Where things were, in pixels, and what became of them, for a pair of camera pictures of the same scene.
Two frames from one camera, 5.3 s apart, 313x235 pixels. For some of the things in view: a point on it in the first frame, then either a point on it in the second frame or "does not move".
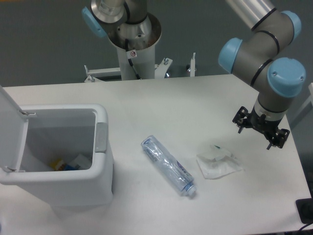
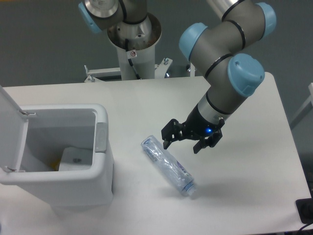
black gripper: [243, 119] -> [196, 126]
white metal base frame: [95, 74] does not move
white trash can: [69, 158] does not move
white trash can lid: [13, 124] does not move
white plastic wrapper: [217, 162] -> [75, 159]
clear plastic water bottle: [180, 176] does not move
